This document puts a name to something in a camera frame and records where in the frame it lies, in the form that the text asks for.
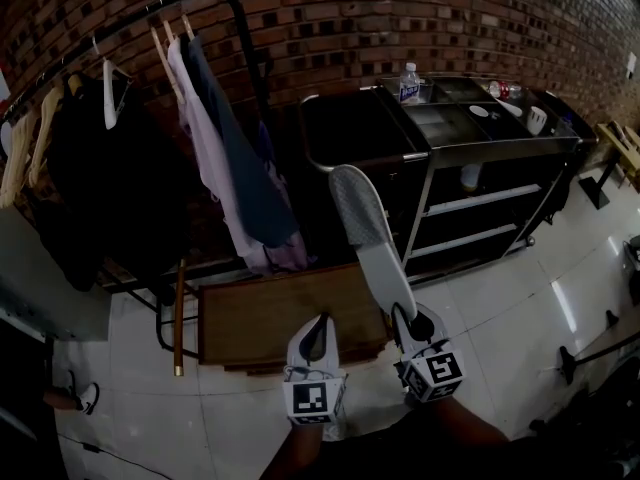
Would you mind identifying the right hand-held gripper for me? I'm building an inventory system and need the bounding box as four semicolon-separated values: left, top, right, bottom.
390;303;467;404

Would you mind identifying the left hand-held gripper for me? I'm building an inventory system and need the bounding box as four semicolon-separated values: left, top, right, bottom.
282;311;349;426

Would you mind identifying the black metal cart shelf unit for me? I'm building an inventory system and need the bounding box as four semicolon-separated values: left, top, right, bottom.
298;74;585;285

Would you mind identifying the person's left forearm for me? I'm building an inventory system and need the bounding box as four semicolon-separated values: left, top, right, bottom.
258;420;326;480

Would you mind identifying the person's right forearm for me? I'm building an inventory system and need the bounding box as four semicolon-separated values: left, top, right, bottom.
405;393;512;447

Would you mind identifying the brown wooden bench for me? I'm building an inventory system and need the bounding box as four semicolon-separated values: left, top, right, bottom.
196;261;395;375

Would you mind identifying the wooden pole with brass tip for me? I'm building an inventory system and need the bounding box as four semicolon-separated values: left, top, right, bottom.
172;256;188;379

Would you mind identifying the person's black clothing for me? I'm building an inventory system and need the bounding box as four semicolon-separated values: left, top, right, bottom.
312;387;640;480

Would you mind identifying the white yellow bottle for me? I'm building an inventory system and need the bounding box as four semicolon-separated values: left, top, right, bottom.
459;163;483;192

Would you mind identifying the black stand leg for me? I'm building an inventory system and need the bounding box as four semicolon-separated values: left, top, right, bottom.
557;326;640;385

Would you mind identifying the dark grey garment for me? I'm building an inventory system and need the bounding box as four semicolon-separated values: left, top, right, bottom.
178;34;301;249

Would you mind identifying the pale pink garment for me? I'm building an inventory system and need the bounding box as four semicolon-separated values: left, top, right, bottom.
166;36;310;275

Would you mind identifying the black table base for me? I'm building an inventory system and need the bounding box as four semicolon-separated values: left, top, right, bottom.
578;156;621;212

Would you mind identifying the white cup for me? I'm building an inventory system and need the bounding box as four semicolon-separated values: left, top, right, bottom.
525;106;548;137

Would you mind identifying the white spoon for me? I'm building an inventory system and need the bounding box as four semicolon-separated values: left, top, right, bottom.
494;96;524;119

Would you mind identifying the clear plastic water bottle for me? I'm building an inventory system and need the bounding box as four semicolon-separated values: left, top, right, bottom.
398;61;421;106

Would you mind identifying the red label plastic bottle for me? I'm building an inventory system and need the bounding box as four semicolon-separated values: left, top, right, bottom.
487;80;524;101

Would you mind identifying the black garment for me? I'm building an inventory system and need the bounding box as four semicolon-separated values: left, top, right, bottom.
35;71;204;294

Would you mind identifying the light wooden furniture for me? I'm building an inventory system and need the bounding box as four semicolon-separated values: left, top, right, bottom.
594;120;640;190

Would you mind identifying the grey metal panel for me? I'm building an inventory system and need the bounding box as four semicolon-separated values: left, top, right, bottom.
0;206;114;344

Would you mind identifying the white plastic clothes hanger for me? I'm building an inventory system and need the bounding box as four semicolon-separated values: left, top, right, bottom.
101;57;134;131

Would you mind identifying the cream clothes hanger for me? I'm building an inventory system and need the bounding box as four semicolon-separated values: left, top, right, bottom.
0;110;39;210
27;85;65;189

